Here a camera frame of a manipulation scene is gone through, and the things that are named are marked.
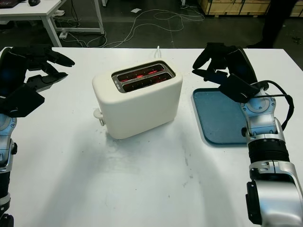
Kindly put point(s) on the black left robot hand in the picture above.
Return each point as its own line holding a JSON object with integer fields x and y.
{"x": 9, "y": 71}

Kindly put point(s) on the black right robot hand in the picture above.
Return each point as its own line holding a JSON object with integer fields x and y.
{"x": 241, "y": 63}

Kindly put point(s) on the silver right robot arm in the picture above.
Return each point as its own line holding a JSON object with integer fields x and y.
{"x": 265, "y": 127}

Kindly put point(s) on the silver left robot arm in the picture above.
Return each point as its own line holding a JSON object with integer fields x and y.
{"x": 6, "y": 137}

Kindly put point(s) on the person in black trousers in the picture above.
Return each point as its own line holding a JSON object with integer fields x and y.
{"x": 275, "y": 19}

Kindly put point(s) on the cream white toaster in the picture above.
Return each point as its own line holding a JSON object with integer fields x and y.
{"x": 142, "y": 104}

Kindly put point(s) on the wooden crate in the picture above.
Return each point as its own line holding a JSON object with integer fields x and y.
{"x": 236, "y": 7}

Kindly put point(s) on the blue plastic tray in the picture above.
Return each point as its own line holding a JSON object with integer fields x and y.
{"x": 217, "y": 116}

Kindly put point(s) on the white power strip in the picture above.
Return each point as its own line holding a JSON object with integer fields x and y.
{"x": 63, "y": 35}

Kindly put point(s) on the white office desk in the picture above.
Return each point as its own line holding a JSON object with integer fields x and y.
{"x": 35, "y": 10}

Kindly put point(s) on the dark laptop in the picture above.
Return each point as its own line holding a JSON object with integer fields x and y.
{"x": 8, "y": 2}

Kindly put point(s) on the black computer mouse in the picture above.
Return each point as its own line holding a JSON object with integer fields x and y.
{"x": 34, "y": 2}

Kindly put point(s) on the white paper sheet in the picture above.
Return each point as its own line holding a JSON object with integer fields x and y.
{"x": 135, "y": 10}

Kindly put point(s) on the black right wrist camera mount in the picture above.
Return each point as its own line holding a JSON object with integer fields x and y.
{"x": 237, "y": 88}

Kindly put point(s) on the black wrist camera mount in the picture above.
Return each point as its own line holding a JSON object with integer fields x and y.
{"x": 21, "y": 101}
{"x": 237, "y": 88}

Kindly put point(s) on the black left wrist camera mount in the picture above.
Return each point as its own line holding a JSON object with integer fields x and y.
{"x": 21, "y": 101}

